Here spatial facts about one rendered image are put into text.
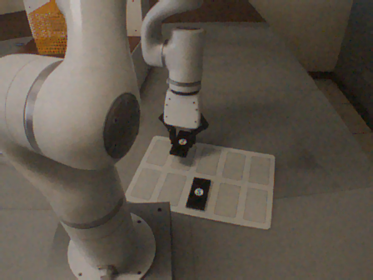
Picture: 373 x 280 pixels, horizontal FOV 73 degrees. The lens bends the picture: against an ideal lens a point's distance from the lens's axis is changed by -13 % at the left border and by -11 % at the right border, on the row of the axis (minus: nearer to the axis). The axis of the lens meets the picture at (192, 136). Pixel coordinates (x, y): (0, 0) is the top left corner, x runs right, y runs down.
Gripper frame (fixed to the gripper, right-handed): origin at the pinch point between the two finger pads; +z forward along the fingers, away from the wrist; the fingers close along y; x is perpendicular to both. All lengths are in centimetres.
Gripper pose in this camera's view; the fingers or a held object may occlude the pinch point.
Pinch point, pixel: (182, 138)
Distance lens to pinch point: 82.7
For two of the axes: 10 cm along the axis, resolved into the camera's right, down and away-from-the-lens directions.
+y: 9.6, 1.8, -2.0
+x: 2.6, -4.8, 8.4
